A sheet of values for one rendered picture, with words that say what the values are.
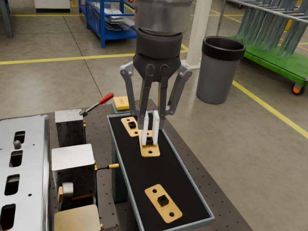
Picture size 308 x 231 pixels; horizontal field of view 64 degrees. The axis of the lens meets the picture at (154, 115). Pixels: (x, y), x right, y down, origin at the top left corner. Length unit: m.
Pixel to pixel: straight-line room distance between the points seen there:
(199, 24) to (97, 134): 2.90
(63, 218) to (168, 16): 0.45
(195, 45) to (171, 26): 3.67
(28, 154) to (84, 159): 0.26
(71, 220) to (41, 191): 0.20
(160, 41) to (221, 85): 2.71
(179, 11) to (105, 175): 0.91
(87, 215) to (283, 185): 2.04
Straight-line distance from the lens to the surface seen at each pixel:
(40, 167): 0.82
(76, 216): 0.59
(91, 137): 1.37
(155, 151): 0.52
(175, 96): 0.47
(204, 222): 0.50
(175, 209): 0.50
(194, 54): 4.10
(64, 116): 0.90
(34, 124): 0.99
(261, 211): 2.16
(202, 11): 3.93
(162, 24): 0.38
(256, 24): 4.81
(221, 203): 1.15
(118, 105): 0.76
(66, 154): 0.68
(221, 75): 3.01
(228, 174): 2.30
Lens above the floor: 1.57
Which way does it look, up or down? 34 degrees down
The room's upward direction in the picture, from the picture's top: 6 degrees clockwise
